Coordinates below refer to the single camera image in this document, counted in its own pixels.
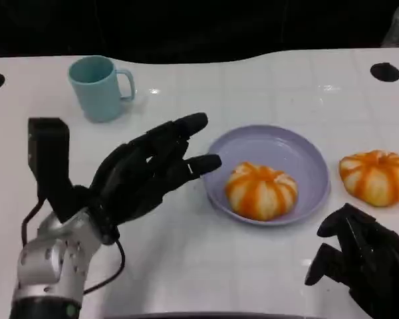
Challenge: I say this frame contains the thin black camera cable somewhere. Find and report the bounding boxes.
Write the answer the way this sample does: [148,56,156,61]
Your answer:
[21,198,51,249]

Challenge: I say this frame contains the pale green mug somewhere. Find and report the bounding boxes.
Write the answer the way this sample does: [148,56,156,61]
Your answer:
[68,55,135,124]

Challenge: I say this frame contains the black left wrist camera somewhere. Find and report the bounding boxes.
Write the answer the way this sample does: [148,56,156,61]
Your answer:
[27,117,91,224]

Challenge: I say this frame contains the long black robot cable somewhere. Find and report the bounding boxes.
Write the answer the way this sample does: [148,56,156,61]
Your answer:
[82,238,126,296]

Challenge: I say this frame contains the black cloth backdrop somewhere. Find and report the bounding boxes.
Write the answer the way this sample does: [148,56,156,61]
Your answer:
[0,0,399,64]

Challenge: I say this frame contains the grey machine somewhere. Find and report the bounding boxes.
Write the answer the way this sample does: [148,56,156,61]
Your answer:
[381,0,399,49]

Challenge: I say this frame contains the lilac plate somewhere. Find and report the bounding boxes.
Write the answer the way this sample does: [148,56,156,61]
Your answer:
[203,124,331,227]

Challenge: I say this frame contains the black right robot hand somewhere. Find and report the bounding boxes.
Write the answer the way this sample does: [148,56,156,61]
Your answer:
[304,203,399,319]

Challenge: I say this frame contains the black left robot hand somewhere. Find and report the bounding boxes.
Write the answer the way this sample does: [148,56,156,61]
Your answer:
[85,112,223,246]

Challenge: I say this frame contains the orange white toy bread roll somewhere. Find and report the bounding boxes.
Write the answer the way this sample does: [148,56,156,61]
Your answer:
[225,161,299,222]
[338,150,399,207]

